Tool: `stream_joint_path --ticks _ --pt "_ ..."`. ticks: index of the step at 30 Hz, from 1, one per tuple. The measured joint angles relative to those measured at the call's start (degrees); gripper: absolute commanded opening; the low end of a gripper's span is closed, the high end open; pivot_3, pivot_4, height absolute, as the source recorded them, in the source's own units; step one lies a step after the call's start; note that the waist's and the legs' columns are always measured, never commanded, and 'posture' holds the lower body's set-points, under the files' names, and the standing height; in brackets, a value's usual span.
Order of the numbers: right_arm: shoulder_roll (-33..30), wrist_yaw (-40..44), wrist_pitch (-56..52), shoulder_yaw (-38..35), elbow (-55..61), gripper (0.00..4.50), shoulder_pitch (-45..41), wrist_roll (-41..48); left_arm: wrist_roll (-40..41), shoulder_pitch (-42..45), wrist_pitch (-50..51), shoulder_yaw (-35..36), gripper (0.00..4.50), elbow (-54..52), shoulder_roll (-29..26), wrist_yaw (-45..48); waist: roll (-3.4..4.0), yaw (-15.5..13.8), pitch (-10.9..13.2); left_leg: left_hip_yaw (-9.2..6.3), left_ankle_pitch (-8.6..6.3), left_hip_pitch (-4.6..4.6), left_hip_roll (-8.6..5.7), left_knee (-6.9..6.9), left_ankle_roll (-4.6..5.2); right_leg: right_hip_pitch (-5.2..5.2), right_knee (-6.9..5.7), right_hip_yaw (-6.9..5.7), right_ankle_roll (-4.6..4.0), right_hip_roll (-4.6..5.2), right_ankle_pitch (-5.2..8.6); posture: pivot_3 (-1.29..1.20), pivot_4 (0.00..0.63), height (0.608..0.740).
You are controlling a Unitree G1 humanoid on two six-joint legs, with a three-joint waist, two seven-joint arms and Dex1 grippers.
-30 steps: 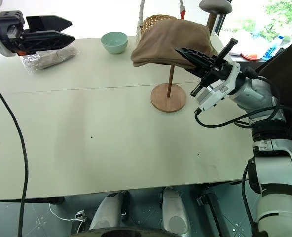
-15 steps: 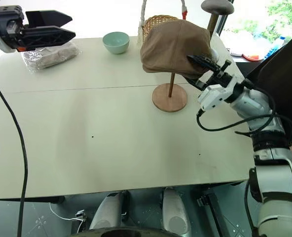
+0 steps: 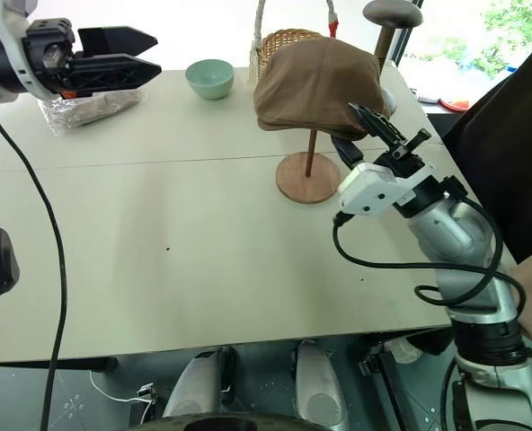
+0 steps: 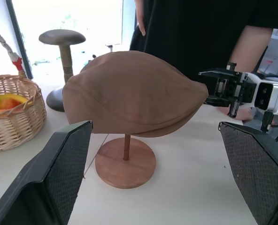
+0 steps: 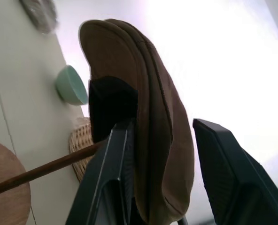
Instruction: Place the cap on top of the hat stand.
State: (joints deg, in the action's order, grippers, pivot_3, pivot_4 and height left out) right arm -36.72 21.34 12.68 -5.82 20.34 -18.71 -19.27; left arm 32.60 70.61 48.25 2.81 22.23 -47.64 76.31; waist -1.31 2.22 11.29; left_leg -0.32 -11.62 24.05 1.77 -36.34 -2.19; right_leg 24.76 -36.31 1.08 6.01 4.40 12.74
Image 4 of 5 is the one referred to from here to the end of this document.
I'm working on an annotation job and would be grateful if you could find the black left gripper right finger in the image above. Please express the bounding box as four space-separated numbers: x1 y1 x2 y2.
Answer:
218 121 278 225

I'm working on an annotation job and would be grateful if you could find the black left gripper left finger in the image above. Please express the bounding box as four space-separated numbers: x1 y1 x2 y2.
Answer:
0 120 93 225

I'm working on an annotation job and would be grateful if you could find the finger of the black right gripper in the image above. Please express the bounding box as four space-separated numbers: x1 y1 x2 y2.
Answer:
198 67 240 79
204 95 232 108

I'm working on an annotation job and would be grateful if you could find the brown cap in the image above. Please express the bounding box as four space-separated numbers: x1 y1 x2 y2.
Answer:
62 51 209 138

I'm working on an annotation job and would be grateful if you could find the reddish wooden hat stand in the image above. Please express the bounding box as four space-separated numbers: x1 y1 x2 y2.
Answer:
94 134 156 189

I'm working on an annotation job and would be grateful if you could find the dark wooden mushroom hat stand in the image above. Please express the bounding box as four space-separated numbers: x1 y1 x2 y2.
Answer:
38 29 86 113

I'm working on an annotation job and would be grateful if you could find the person's left hand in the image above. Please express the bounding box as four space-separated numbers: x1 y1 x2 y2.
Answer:
217 106 254 121

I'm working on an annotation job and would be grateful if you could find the person's right hand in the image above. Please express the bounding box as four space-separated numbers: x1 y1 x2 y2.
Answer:
134 0 147 37

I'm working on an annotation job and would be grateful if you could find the grey background equipment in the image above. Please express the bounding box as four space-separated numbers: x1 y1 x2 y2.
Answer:
256 28 278 78

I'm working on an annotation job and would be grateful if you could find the person in black shirt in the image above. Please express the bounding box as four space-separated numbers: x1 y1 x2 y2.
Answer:
129 0 278 83

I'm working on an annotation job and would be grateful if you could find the woven wicker basket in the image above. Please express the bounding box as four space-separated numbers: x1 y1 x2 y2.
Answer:
0 27 47 153

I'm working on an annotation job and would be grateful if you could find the yellow orange toy mango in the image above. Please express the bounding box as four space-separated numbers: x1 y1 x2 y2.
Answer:
0 93 28 111

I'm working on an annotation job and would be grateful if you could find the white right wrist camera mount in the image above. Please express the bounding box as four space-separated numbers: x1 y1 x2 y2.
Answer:
241 72 278 116

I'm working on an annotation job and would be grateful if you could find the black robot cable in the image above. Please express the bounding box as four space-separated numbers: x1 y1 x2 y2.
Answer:
261 111 278 142

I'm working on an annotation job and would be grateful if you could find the black window frame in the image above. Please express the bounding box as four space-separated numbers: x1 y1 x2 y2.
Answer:
6 0 34 79

